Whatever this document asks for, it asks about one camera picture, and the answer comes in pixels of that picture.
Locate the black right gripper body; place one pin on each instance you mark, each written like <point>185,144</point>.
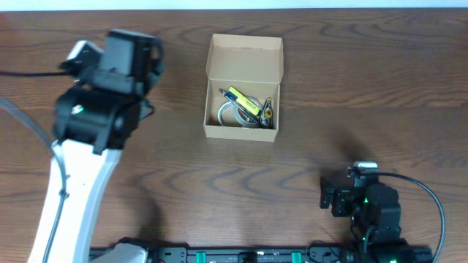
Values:
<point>344,205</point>

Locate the white tape roll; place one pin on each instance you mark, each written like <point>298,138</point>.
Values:
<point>226,115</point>

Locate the grey tape roll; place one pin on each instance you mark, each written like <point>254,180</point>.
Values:
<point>245,121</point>

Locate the yellow highlighter marker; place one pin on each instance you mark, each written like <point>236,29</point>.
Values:
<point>243,101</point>

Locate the brown cardboard box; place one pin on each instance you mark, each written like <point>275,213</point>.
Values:
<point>254,66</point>

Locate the black ballpoint pen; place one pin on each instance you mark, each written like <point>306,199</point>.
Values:
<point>246,113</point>

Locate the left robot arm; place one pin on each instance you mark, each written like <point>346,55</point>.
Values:
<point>77,182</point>

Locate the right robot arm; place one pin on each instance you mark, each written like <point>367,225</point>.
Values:
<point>375,214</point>

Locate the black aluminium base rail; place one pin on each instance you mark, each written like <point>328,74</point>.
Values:
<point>132,250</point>

